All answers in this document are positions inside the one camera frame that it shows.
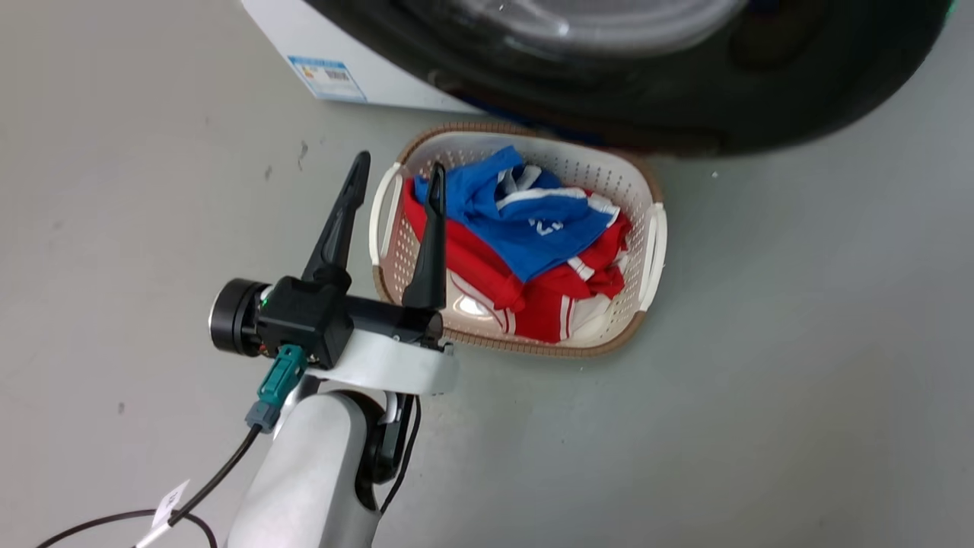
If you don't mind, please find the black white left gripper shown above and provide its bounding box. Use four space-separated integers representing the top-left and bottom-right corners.
208 150 460 397

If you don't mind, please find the white washing machine body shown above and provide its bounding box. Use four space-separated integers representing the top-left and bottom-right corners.
241 0 489 115

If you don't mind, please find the black round washing machine door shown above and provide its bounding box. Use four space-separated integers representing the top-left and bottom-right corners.
303 0 956 158

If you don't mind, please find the blue garment with white trim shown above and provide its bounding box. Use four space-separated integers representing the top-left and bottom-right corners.
413 145 622 284

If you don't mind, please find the blue energy label sticker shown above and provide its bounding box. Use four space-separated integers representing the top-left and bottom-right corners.
287 55 368 104

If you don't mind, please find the red garment with white stripes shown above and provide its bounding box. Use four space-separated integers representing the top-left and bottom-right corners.
401 177 633 344

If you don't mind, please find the beige plastic laundry basket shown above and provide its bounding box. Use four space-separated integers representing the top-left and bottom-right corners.
368 121 669 358

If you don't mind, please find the teal cable connector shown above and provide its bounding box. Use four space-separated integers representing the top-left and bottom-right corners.
244 343 310 434

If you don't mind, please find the thin black cable with tag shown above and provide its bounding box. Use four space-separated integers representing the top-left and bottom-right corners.
33 423 264 548

